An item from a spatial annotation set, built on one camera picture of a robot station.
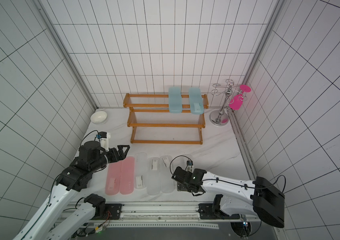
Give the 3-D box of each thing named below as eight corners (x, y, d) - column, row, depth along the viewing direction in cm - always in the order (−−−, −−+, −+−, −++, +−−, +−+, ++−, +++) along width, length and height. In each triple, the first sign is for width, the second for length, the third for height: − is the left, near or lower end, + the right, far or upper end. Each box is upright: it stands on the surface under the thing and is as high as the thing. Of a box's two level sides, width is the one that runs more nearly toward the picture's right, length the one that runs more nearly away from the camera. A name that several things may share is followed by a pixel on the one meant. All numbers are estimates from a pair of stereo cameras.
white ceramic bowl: (90, 124, 110) (88, 121, 107) (95, 114, 116) (93, 111, 113) (106, 124, 110) (104, 121, 107) (110, 114, 116) (108, 111, 113)
